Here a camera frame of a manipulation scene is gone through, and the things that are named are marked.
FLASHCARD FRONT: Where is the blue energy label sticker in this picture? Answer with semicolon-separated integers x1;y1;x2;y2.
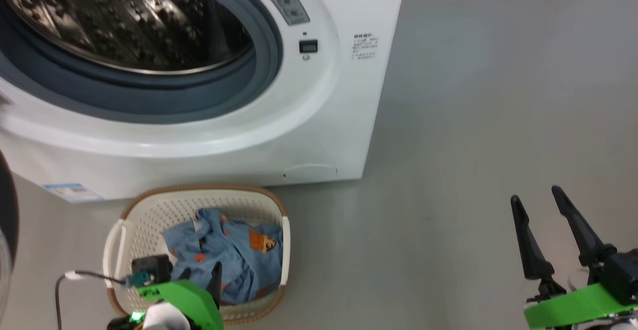
42;183;103;203

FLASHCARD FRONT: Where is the black round glass washer door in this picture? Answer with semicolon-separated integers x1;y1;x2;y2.
0;151;19;321

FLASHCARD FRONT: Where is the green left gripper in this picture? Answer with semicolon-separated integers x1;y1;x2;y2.
137;263;225;330

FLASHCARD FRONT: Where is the grey rubber door gasket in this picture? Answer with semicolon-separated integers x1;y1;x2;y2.
0;0;284;124

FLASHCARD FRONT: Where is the printed text notice label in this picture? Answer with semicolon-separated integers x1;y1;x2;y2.
352;33;379;61

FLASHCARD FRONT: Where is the stainless steel washer drum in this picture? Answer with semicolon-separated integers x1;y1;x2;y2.
4;0;255;75

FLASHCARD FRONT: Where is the cream perforated laundry basket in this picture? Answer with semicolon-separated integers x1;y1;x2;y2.
103;185;291;326

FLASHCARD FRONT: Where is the white front-load washing machine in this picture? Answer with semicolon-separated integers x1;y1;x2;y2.
0;0;408;203

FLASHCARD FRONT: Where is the blue cartoon print garment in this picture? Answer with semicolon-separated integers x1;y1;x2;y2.
163;208;284;305

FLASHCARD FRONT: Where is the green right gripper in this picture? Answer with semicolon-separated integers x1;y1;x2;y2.
510;185;638;329

